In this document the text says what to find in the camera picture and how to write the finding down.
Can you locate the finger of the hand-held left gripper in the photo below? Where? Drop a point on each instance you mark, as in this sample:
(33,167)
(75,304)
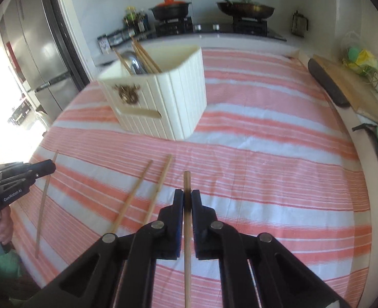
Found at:
(42,166)

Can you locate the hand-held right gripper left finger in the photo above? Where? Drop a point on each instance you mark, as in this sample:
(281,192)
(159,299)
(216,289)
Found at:
(180,227)

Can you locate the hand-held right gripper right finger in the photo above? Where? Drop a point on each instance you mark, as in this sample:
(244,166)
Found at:
(195,227)

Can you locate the wooden chopstick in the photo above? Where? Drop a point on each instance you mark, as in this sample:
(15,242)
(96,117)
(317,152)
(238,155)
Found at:
(132,192)
(46,199)
(160,183)
(140,53)
(150,61)
(122,59)
(187,183)

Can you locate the cream ribbed utensil holder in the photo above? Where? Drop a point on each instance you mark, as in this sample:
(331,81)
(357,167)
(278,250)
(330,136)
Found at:
(176,102)

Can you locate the steel spoon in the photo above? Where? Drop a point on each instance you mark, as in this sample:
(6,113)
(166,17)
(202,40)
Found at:
(136,62)

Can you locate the person's left forearm green sleeve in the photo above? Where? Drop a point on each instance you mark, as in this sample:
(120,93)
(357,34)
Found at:
(1,260)

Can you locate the pink striped cloth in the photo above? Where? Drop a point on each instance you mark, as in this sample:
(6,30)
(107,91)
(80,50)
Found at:
(272,183)

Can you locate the steel refrigerator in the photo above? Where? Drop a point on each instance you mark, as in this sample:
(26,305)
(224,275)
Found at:
(31,54)

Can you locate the white label spice jar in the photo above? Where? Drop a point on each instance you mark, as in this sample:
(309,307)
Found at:
(103,45)

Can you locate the glass spice jar rack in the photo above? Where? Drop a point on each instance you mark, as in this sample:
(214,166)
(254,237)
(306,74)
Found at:
(119,36)

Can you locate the yellow cap sauce bottle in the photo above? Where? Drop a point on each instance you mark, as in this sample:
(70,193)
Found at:
(130,17)

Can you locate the dark sauce bottle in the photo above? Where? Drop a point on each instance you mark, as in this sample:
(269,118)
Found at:
(142,22)

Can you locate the black oblong pad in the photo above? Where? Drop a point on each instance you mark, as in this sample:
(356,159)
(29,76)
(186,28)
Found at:
(328,81)

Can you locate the black gas stove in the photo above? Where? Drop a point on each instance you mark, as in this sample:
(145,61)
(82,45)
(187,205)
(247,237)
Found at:
(208,28)

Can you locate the black clay pot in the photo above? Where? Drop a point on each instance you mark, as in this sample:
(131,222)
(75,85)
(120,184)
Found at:
(171,12)

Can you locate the orange pot lid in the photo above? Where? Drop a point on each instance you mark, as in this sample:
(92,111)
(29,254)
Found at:
(170,2)

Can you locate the wooden cutting board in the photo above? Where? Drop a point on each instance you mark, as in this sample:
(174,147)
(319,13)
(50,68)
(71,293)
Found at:
(352,86)

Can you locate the dark wok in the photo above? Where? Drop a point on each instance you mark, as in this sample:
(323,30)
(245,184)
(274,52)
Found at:
(243,10)

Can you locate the glass wok lid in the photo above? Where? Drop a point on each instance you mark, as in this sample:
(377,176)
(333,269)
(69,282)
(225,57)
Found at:
(251,1)

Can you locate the yellow plastic bag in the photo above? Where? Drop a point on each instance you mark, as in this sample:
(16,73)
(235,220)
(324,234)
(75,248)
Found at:
(370,59)

